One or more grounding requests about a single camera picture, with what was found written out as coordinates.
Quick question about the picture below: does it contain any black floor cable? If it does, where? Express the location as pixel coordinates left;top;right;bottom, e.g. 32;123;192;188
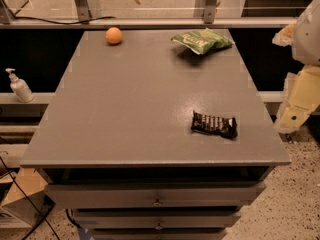
0;155;63;240

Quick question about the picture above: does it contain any top grey drawer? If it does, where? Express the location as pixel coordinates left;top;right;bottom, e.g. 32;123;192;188
45;182;266;209

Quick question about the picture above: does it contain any white pump bottle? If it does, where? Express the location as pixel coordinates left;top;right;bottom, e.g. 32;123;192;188
6;68;34;103

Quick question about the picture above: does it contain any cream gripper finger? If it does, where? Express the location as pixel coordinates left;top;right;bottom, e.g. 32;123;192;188
272;22;296;47
274;65;320;133

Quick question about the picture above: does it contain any grey drawer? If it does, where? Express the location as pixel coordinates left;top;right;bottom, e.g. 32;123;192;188
92;229;226;240
45;182;266;209
74;209;240;230

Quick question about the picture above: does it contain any orange fruit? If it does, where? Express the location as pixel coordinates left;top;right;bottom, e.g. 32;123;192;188
105;27;122;45

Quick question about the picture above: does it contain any green chip bag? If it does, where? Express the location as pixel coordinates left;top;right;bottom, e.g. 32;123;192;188
171;28;234;55

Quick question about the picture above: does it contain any middle grey drawer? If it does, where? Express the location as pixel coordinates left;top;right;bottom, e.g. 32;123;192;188
74;209;240;230

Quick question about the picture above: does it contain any left metal frame post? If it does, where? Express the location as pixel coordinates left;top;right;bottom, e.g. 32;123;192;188
74;0;102;22

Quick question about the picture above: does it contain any black cable on ledge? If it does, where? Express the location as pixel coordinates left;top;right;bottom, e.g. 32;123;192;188
9;13;116;26

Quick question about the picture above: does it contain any cardboard box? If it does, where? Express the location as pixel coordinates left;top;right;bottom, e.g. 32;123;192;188
0;168;47;229

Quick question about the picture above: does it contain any black rxbar chocolate bar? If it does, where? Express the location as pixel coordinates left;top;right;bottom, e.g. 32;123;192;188
191;111;238;139

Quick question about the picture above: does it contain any bottom grey drawer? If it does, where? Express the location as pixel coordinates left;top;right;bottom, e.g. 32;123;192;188
92;229;226;240

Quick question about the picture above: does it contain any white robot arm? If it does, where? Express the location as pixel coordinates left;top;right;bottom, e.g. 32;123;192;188
272;0;320;134

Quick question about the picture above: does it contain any grey drawer cabinet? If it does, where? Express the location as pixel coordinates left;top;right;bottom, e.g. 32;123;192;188
19;29;292;240

